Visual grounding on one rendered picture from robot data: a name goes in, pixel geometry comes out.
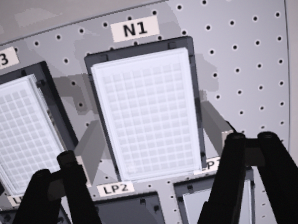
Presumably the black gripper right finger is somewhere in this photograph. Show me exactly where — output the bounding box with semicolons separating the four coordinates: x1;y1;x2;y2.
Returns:
197;100;298;224

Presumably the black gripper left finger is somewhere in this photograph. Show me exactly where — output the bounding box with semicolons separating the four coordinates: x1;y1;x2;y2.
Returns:
12;120;106;224

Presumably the grey perforated base plate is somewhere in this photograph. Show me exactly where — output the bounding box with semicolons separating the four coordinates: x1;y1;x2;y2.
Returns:
0;0;292;224

